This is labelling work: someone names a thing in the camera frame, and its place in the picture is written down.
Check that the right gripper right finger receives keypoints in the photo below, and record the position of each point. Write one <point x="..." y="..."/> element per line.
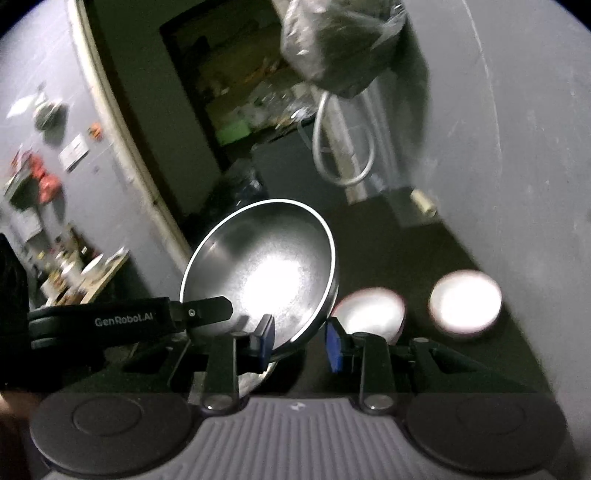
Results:
<point x="387" y="377"/>

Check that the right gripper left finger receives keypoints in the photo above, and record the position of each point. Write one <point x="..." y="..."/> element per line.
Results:
<point x="232" y="355"/>

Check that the steel mixing bowl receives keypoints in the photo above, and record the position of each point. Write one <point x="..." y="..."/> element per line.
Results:
<point x="272" y="257"/>

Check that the left white ceramic bowl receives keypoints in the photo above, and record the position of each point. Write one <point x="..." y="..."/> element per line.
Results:
<point x="377" y="311"/>

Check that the white ceramic bowl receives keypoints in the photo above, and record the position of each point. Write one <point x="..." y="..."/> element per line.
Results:
<point x="377" y="311"/>
<point x="465" y="303"/>

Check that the cluttered wooden shelf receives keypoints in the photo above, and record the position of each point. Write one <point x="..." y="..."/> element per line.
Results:
<point x="73" y="271"/>

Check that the right white ceramic bowl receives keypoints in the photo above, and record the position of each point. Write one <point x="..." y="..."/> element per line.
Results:
<point x="465" y="303"/>

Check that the dark cabinet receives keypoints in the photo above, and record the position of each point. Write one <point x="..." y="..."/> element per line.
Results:
<point x="288" y="171"/>

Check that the green box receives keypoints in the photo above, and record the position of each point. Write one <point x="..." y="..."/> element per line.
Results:
<point x="233" y="132"/>

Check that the plastic bag of greens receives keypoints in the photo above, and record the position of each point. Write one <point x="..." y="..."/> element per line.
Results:
<point x="341" y="46"/>

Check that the cleaver with white handle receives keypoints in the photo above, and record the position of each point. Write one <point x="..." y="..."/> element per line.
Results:
<point x="411" y="207"/>

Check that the white door frame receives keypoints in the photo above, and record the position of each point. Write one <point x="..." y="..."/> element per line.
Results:
<point x="127" y="155"/>

